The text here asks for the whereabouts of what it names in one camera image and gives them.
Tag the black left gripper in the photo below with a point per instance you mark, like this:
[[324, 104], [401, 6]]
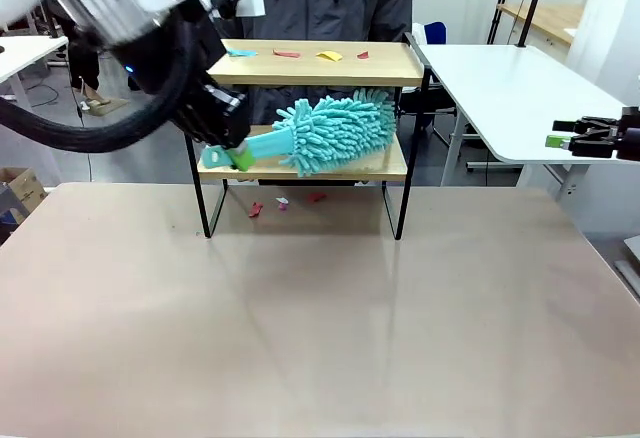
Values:
[[165, 63]]

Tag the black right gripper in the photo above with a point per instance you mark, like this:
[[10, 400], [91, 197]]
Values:
[[631, 138]]

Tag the teal microfiber duster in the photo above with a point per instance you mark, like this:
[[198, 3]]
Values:
[[340, 128]]

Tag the two-tier wood and metal shelf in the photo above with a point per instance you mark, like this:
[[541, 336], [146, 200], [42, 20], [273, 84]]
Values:
[[325, 78]]

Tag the white and pink paper scrap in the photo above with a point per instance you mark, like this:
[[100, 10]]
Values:
[[282, 202]]

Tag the large white table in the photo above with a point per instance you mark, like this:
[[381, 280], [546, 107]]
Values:
[[500, 88]]

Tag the blue paper scrap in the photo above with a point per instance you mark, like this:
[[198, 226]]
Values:
[[242, 52]]

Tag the long red paper scrap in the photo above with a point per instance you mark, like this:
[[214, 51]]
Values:
[[287, 53]]

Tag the black pole stand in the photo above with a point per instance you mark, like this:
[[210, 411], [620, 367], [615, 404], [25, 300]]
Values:
[[522, 38]]

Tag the light wooden desk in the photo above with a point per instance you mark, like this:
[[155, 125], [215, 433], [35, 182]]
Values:
[[545, 18]]

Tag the yellow paper scrap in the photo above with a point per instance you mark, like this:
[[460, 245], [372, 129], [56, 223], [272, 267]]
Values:
[[330, 56]]

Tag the beige floor mat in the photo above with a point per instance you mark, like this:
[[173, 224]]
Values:
[[107, 105]]

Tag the small red paper scrap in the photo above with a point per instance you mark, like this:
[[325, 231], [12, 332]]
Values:
[[363, 55]]

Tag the black tripod stand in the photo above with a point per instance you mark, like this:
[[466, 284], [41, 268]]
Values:
[[499, 8]]

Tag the person in dark clothes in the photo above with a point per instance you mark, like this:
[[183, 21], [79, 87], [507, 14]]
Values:
[[82, 65]]

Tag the blue chair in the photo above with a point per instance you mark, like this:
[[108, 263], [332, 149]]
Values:
[[436, 33]]

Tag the white bag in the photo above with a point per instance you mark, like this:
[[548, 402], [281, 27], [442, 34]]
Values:
[[421, 33]]

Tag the brown cardboard box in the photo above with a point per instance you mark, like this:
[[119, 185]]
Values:
[[22, 188]]

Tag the small white table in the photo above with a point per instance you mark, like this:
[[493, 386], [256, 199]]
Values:
[[25, 55]]

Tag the grey metal frame rail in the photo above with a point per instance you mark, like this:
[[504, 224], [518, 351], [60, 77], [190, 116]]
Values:
[[630, 268]]

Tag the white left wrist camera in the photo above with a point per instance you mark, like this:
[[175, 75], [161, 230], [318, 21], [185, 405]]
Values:
[[252, 2]]

